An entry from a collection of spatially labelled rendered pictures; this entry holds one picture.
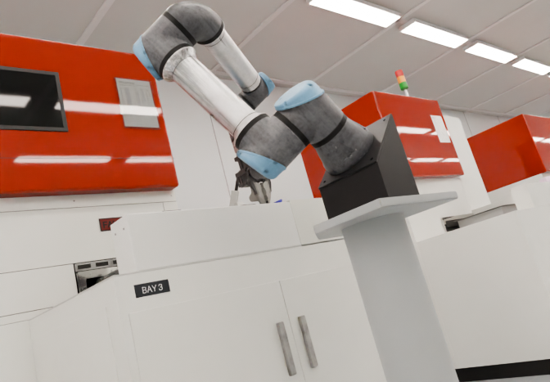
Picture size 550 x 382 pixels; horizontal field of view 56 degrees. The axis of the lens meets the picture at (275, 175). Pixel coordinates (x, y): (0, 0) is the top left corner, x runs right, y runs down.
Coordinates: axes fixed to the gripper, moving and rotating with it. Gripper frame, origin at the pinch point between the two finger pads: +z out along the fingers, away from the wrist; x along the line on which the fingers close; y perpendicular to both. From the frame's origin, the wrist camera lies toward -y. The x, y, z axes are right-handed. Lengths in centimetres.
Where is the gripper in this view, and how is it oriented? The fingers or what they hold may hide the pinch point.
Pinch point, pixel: (266, 203)
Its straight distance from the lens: 173.3
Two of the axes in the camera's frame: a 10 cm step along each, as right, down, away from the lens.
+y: -6.3, 3.7, 6.8
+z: 3.0, 9.3, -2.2
